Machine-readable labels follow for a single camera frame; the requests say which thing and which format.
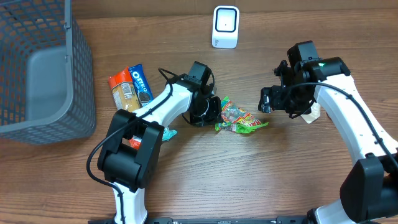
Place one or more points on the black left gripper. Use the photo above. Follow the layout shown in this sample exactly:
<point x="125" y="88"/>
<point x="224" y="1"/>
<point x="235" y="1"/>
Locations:
<point x="216" y="102"/>

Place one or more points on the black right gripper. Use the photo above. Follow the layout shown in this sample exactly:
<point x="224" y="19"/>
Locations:
<point x="277" y="103"/>

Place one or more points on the beige paper bag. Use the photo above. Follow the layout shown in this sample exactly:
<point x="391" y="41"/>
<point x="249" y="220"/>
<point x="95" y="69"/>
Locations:
<point x="314" y="115"/>

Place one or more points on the green snack packet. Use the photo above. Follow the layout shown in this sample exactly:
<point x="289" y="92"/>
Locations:
<point x="236" y="119"/>

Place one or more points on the teal snack packet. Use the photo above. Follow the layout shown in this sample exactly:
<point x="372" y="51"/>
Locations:
<point x="168" y="134"/>

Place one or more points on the blue Oreo cookie pack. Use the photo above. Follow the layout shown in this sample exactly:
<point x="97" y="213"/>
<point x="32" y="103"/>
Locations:
<point x="141" y="85"/>

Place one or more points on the red snack packet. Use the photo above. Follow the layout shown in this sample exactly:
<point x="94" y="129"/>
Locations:
<point x="123" y="91"/>

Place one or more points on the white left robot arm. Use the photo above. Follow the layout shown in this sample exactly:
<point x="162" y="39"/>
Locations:
<point x="129" y="153"/>

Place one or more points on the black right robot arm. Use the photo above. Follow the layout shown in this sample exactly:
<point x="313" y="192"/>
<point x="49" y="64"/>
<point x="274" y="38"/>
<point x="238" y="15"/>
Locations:
<point x="369" y="192"/>

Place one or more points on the white barcode scanner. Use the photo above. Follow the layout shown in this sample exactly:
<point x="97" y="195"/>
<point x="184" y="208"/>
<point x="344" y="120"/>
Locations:
<point x="225" y="28"/>

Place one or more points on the dark grey plastic basket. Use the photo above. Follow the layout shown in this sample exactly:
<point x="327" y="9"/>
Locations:
<point x="47" y="86"/>

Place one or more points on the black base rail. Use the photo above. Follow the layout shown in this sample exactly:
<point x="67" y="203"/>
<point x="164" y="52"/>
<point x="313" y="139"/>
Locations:
<point x="278" y="220"/>

